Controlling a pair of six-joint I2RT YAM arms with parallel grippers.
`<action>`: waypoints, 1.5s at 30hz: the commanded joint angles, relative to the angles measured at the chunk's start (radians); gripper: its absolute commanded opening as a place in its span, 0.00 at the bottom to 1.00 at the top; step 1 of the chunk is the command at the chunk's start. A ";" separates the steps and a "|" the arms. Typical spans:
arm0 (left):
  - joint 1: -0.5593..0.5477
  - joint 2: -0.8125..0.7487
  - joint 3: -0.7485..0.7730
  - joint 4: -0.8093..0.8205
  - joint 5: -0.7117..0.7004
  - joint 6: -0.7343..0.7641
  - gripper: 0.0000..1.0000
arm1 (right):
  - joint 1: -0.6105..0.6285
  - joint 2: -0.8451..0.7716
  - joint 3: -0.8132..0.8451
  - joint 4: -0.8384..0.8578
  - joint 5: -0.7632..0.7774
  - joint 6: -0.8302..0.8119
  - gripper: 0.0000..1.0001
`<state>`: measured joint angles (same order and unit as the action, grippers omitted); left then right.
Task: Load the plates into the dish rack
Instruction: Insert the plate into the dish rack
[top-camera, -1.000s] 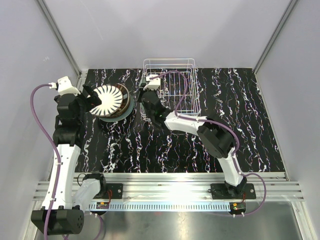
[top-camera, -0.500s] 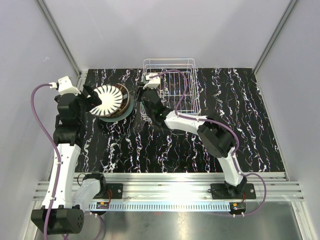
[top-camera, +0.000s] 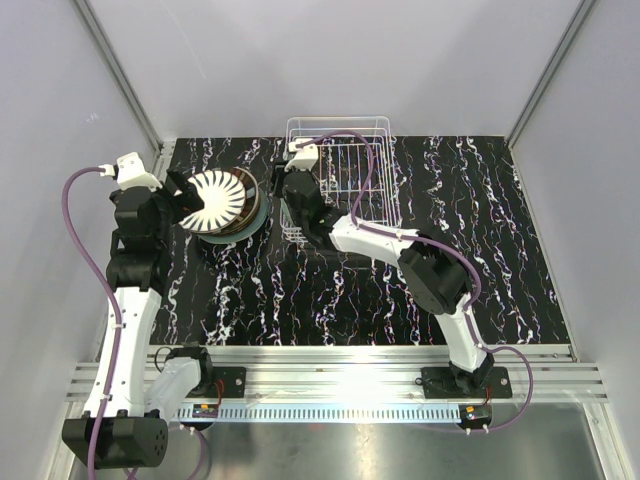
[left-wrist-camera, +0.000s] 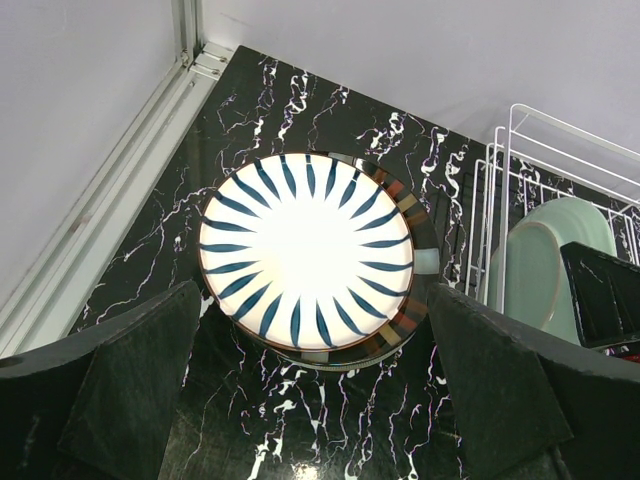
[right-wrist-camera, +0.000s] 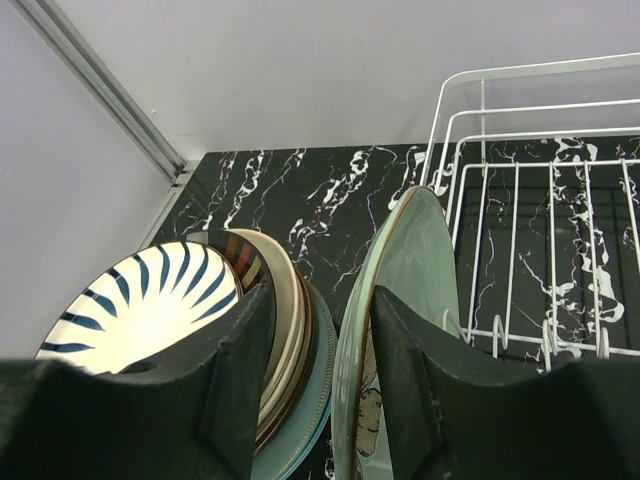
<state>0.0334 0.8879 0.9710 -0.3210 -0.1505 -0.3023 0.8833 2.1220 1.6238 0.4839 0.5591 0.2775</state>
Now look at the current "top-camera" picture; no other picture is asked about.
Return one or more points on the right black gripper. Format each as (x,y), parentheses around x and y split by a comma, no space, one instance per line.
(278,174)

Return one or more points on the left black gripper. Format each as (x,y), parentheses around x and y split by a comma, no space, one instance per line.
(184,203)

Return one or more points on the mint green floral plate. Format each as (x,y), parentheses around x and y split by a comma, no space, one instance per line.
(290,231)

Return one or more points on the black plate with colour stripes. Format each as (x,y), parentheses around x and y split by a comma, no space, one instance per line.
(251,207)

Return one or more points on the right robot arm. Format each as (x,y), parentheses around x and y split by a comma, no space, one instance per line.
(440,280)

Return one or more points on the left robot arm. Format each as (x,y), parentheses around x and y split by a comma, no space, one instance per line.
(124,425)

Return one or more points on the large teal bottom plate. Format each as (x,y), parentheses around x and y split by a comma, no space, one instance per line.
(253,226)

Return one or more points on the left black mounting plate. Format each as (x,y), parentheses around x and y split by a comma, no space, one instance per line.
(228,380)

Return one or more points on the black mounting plate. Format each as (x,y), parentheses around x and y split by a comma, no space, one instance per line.
(443,384)
(228,380)

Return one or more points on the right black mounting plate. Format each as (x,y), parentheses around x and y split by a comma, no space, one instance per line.
(443,384)

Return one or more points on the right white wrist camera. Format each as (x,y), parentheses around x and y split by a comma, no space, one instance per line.
(302,154)

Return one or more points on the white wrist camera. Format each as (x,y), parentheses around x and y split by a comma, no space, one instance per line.
(302,154)
(132,170)

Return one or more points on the left aluminium frame post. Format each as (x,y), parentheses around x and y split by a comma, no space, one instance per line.
(109,57)

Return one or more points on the aluminium frame post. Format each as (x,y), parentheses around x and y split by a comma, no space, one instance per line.
(109,57)
(571,32)

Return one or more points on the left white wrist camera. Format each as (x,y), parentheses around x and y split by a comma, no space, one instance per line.
(132,170)

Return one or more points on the white wire dish rack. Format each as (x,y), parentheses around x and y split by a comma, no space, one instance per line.
(345,159)

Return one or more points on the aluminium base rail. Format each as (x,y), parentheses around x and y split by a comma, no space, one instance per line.
(387,374)

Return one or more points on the white slotted cable duct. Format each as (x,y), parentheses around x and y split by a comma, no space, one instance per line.
(319,413)

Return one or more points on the right aluminium frame post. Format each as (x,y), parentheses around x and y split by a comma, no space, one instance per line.
(571,32)

